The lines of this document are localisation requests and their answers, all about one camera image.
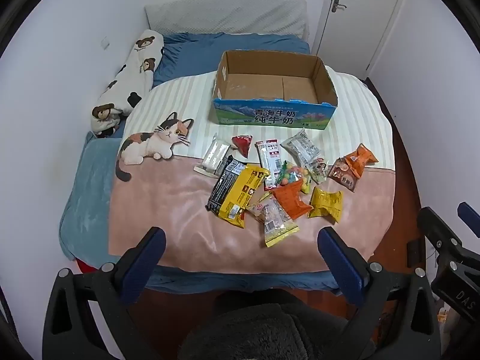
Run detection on blue bedsheet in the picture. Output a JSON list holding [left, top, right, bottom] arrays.
[[86, 32, 343, 296]]

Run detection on brown snack packet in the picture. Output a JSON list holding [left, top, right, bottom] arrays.
[[327, 157, 361, 194]]

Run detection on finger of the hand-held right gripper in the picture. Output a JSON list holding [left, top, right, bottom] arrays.
[[417, 206, 464, 260], [457, 201, 480, 239]]

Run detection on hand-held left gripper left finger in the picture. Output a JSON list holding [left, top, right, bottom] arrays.
[[42, 227, 167, 360]]

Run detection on small pink snack packet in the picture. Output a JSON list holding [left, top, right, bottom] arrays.
[[245, 193, 271, 219]]

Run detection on colourful candy bag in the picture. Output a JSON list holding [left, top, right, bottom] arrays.
[[275, 160, 315, 193]]

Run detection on white grey pillow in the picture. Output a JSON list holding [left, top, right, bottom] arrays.
[[143, 0, 309, 41]]

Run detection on light blue blanket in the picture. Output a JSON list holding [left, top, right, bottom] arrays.
[[59, 138, 125, 265]]

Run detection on small clear snack packet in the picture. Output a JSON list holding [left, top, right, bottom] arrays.
[[310, 157, 331, 185]]

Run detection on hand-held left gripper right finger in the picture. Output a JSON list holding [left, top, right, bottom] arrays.
[[317, 226, 441, 360]]

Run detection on red and white snack packet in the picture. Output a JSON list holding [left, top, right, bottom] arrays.
[[256, 139, 283, 192]]

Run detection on dark fuzzy clothing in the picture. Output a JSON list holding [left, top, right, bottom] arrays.
[[183, 290, 361, 360]]

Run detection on silver grey snack packet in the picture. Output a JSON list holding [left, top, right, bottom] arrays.
[[280, 128, 324, 166]]

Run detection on white door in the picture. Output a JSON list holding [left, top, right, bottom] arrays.
[[311, 0, 410, 82]]

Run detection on small yellow snack packet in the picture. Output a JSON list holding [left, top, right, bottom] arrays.
[[307, 186, 345, 224]]

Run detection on red cloth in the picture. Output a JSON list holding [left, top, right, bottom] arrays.
[[74, 258, 103, 277]]

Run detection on cardboard box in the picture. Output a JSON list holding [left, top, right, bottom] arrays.
[[212, 50, 338, 131]]

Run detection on red triangular snack packet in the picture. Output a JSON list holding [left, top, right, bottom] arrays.
[[231, 135, 252, 159]]

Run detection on clear yellow-edged snack packet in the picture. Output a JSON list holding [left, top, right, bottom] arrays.
[[260, 195, 301, 248]]

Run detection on cat print blanket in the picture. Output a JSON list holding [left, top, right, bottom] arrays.
[[108, 65, 397, 273]]

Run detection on puffy orange snack packet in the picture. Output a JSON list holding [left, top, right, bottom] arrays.
[[344, 143, 379, 179]]

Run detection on clear white snack packet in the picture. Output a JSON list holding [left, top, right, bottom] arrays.
[[194, 134, 231, 178]]

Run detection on yellow and black snack packet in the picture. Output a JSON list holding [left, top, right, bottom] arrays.
[[218, 164, 271, 229]]

